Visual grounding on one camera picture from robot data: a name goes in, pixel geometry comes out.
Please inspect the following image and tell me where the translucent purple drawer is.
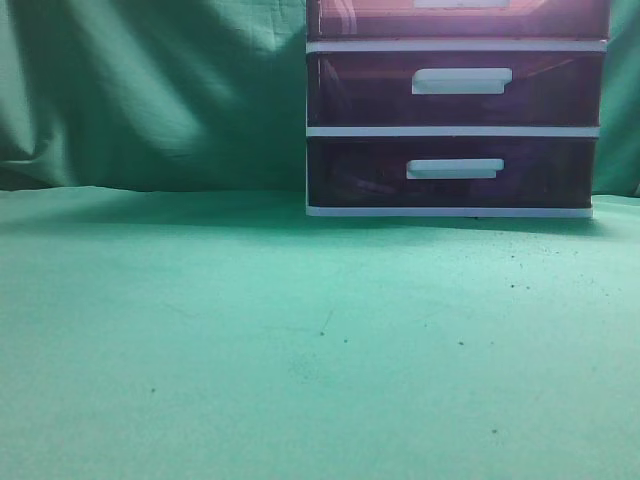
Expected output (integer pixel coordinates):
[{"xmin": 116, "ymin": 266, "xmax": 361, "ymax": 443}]
[
  {"xmin": 307, "ymin": 137, "xmax": 595, "ymax": 209},
  {"xmin": 306, "ymin": 0, "xmax": 611, "ymax": 40},
  {"xmin": 308, "ymin": 51, "xmax": 604, "ymax": 127}
]

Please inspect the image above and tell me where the green cloth backdrop and cover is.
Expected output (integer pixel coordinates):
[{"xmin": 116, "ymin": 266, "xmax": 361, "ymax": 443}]
[{"xmin": 1, "ymin": 1, "xmax": 639, "ymax": 479}]

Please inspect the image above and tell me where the white plastic drawer cabinet frame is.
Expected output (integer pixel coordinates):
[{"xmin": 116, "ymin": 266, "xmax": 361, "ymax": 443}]
[{"xmin": 306, "ymin": 20, "xmax": 609, "ymax": 218}]

